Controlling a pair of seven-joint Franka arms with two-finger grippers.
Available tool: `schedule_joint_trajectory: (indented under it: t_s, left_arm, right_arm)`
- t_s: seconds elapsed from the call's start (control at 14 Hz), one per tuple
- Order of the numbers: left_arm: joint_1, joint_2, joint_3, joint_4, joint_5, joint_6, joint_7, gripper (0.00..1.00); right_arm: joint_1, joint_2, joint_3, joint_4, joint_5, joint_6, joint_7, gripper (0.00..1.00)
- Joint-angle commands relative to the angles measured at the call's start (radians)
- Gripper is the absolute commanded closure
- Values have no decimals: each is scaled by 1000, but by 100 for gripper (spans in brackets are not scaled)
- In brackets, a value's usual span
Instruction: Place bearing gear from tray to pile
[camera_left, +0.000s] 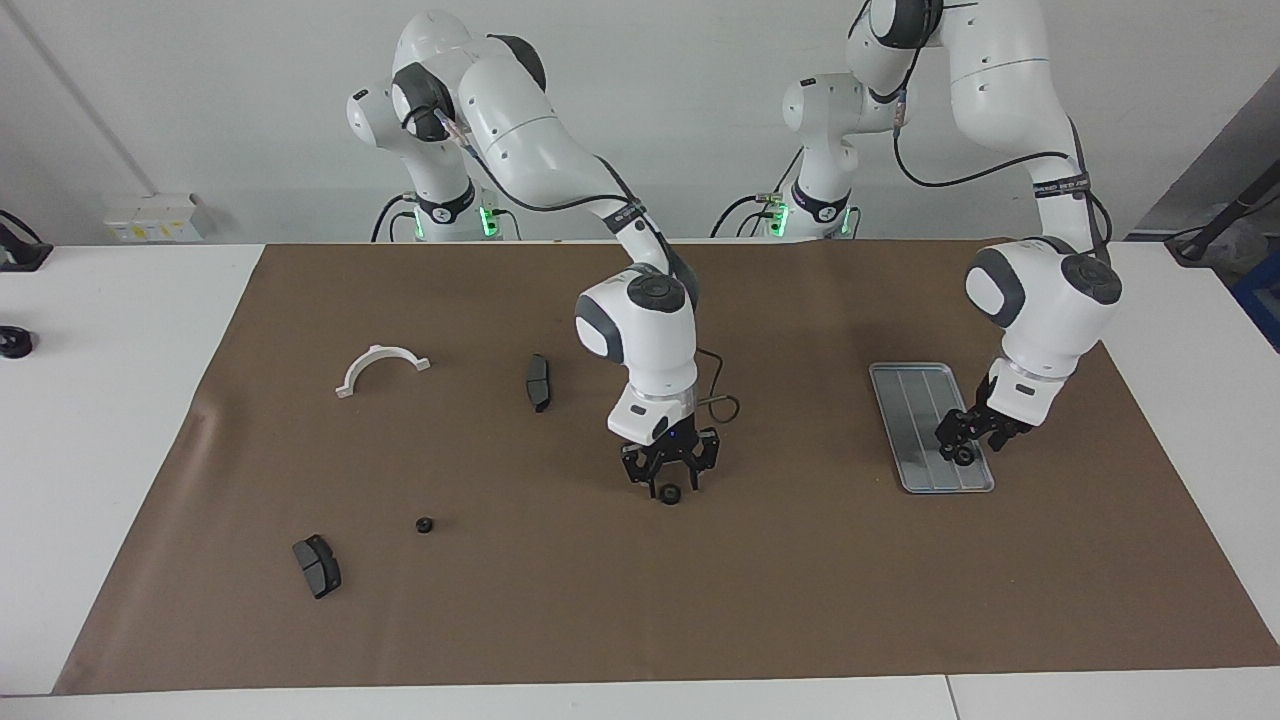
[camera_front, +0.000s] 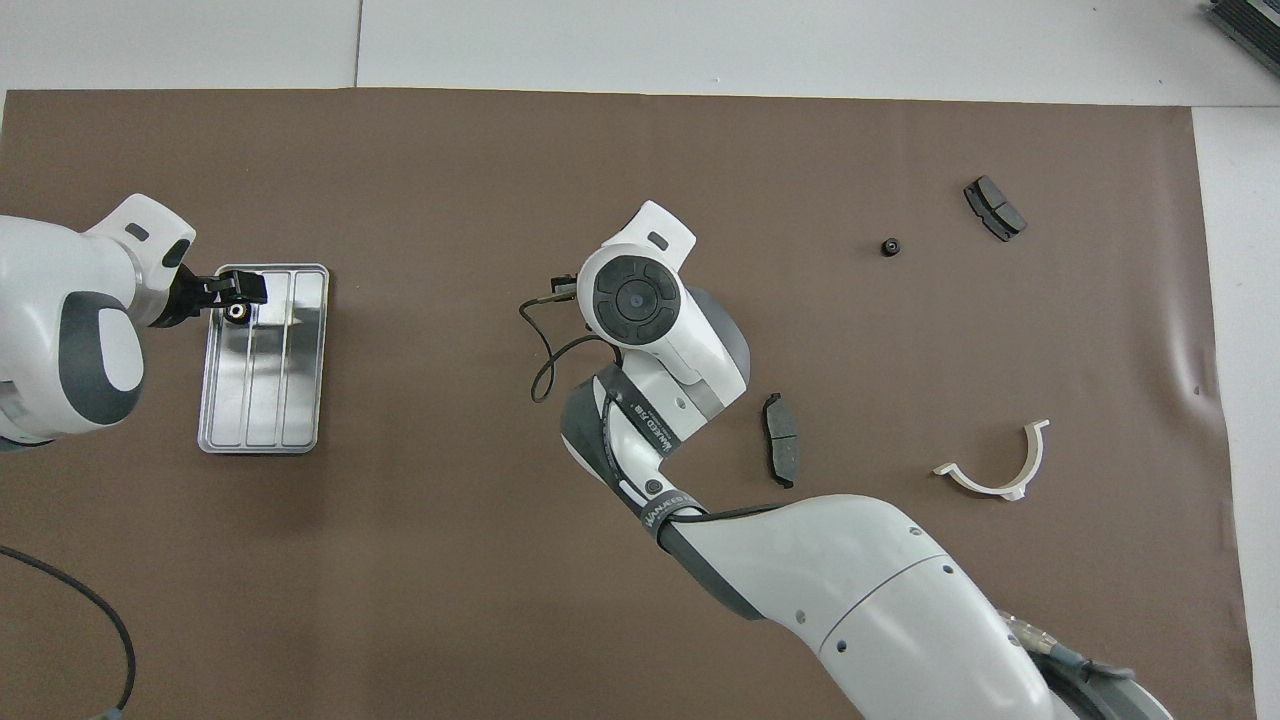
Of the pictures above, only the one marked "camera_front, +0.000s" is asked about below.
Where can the silver ribbed metal tray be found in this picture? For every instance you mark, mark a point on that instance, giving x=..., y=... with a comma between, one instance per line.
x=280, y=380

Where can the large black bearing gear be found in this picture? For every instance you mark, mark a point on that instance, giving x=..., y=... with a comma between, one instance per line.
x=237, y=311

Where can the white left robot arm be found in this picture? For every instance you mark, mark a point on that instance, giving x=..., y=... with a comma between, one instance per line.
x=40, y=280

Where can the brown table mat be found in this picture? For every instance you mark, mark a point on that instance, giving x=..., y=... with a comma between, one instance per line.
x=500, y=560

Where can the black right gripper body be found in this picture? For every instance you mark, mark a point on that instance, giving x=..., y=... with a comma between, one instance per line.
x=567, y=290

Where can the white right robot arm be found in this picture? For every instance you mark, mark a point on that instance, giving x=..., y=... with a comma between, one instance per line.
x=850, y=580

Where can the dark grey brake pad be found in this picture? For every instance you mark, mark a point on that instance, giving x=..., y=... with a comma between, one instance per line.
x=995, y=207
x=782, y=440

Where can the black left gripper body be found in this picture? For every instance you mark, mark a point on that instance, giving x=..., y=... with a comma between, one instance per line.
x=200, y=295

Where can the black ribbed device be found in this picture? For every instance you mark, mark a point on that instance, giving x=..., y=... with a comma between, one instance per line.
x=1248, y=25

